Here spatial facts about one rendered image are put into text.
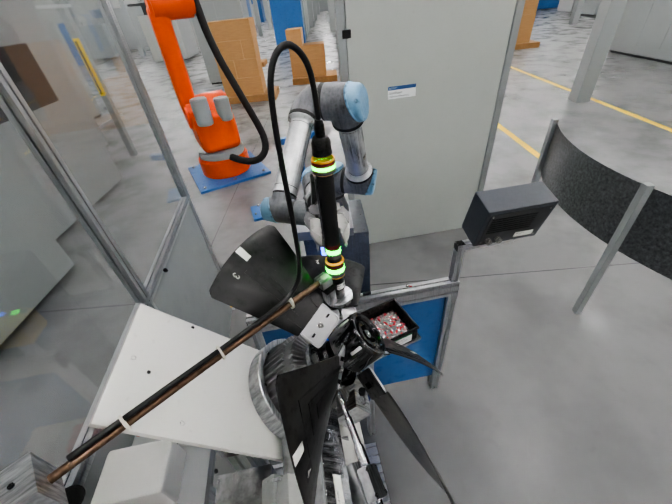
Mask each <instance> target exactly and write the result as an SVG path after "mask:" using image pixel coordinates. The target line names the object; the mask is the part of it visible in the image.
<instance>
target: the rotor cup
mask: <svg viewBox="0 0 672 504"><path fill-rule="evenodd" d="M347 319H348V322H346V323H345V324H344V325H342V326H341V327H340V328H339V326H340V325H341V324H342V323H343V322H345V321H346V320H347ZM365 330H368V331H369V332H370V334H371V337H370V338H369V337H367V336H366V334H365V332H364V331H365ZM342 344H344V346H345V355H344V363H343V368H344V371H343V373H342V378H341V384H339V386H338V388H340V389H345V388H347V387H349V386H350V385H352V384H353V383H354V382H355V380H356V372H361V371H362V370H364V369H365V368H366V367H368V366H369V365H371V364H372V363H373V362H375V361H376V360H378V359H379V358H381V357H382V356H383V355H384V353H385V344H384V340H383V338H382V335H381V334H380V332H379V330H378V329H377V327H376V326H375V325H374V324H373V322H372V321H371V320H370V319H368V318H367V317H366V316H364V315H363V314H361V313H358V312H355V313H352V314H351V315H349V316H348V317H347V318H346V319H344V320H343V321H342V322H341V323H339V324H338V325H337V326H335V328H334V329H333V331H332V332H331V333H330V335H329V336H328V338H327V339H326V341H325V342H324V344H323V345H322V346H321V347H320V348H319V349H317V348H316V347H315V346H314V345H312V344H310V353H311V357H312V360H313V363H314V364H315V363H318V362H320V361H323V360H326V359H329V358H331V357H334V356H336V354H337V353H338V351H339V349H340V347H341V345H342ZM359 346H360V347H361V348H362V349H361V350H359V351H358V352H357V353H355V354H354V355H353V356H352V355H351V354H350V353H351V352H352V351H354V350H355V349H356V348H358V347H359Z"/></svg>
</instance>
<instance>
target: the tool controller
mask: <svg viewBox="0 0 672 504"><path fill-rule="evenodd" d="M558 202H559V201H558V199H557V198H556V197H555V196H554V195H553V193H552V192H551V191H550V190H549V189H548V188H547V186H546V185H545V184H544V183H543V182H542V181H539V182H533V183H527V184H521V185H515V186H509V187H503V188H497V189H491V190H485V191H479V192H476V193H475V195H474V197H473V200H472V202H471V204H470V207H469V209H468V212H467V214H466V216H465V219H464V221H463V224H462V228H463V230H464V231H465V233H466V235H467V237H468V239H469V240H470V242H471V243H472V246H478V245H484V244H486V245H487V246H489V245H491V244H492V243H495V242H496V243H497V244H499V243H501V242H502V241H506V240H512V239H517V238H523V237H528V236H534V235H535V234H536V233H537V232H538V230H539V229H540V227H541V226H542V224H543V223H544V222H545V220H546V219H547V217H548V216H549V215H550V213H551V212H552V210H553V209H554V208H555V206H556V205H557V203H558Z"/></svg>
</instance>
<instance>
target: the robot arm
mask: <svg viewBox="0 0 672 504"><path fill-rule="evenodd" d="M316 86H317V92H318V98H319V105H320V113H321V118H322V120H323V121H331V122H332V126H333V128H334V129H335V130H336V131H338V132H339V136H340V140H341V144H342V148H343V152H344V156H345V160H346V164H347V167H344V165H343V163H342V162H339V161H335V165H336V172H335V173H334V184H335V195H336V205H337V215H338V226H339V233H340V234H341V239H342V241H343V243H344V244H345V246H346V247H347V245H348V239H349V234H350V226H349V221H350V215H349V205H348V202H347V200H346V198H345V194H357V195H364V196H365V195H372V194H373V193H374V190H375V185H376V179H377V169H375V168H372V166H371V164H370V163H369V162H368V161H367V155H366V149H365V143H364V136H363V130H362V125H363V124H364V121H366V120H367V118H368V114H369V98H368V93H367V90H366V88H365V86H364V85H363V84H362V83H360V82H352V81H348V82H316ZM314 120H315V112H314V105H313V98H312V92H311V87H310V85H309V86H307V87H306V88H305V89H303V90H302V91H301V92H300V93H299V95H298V96H297V97H296V99H295V100H294V102H293V104H292V106H291V108H290V111H289V115H288V122H289V123H290V124H289V128H288V132H287V136H286V140H285V144H284V148H283V157H284V162H285V168H286V173H287V178H288V184H289V189H290V194H291V200H292V205H293V211H294V216H295V222H296V225H303V226H306V227H307V228H308V229H309V231H310V235H311V237H312V238H313V240H314V242H315V244H316V248H317V251H318V252H319V246H320V247H321V248H324V239H323V235H322V229H321V223H320V216H319V209H318V203H317V196H316V189H315V182H314V176H313V172H312V166H309V167H308V168H306V169H305V170H304V171H303V167H304V163H305V158H306V154H307V150H308V146H309V141H310V137H311V133H312V130H314ZM302 171H303V173H302ZM301 176H302V179H301ZM300 180H301V183H302V185H303V191H304V196H303V199H304V200H305V201H303V200H296V197H297V193H298V188H299V184H300ZM260 213H261V216H262V218H263V219H264V220H266V221H270V222H275V223H287V224H291V223H290V218H289V213H288V208H287V203H286V198H285V193H284V188H283V183H282V178H281V173H280V168H279V169H278V173H277V177H276V181H275V185H274V189H273V193H272V197H266V198H264V199H263V201H262V202H261V206H260Z"/></svg>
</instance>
